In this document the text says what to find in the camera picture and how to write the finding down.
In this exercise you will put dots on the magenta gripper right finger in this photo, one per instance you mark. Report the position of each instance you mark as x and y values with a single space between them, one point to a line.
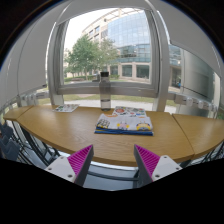
152 167

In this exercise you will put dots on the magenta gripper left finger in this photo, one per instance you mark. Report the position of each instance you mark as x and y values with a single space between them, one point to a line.
73 168

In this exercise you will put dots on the folded patterned towel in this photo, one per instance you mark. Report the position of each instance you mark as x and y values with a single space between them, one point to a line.
119 124

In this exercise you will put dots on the wooden curved table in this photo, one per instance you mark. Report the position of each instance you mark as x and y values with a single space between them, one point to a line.
69 132

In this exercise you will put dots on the wooden right side table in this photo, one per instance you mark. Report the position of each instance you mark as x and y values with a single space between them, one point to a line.
204 134

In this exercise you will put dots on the large sticker sheet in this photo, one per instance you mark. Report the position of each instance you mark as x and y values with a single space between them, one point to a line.
129 111

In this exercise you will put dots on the small sticker sheet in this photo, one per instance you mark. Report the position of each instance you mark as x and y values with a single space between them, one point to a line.
66 108

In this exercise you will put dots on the grey chair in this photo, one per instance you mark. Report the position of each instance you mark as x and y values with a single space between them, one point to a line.
9 148

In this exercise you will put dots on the wooden left side table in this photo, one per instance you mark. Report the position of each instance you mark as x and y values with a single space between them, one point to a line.
15 113

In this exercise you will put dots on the clear water bottle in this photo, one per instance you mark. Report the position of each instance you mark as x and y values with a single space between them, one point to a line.
105 94

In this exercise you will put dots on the white window frame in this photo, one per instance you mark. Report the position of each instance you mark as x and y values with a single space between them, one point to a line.
160 58

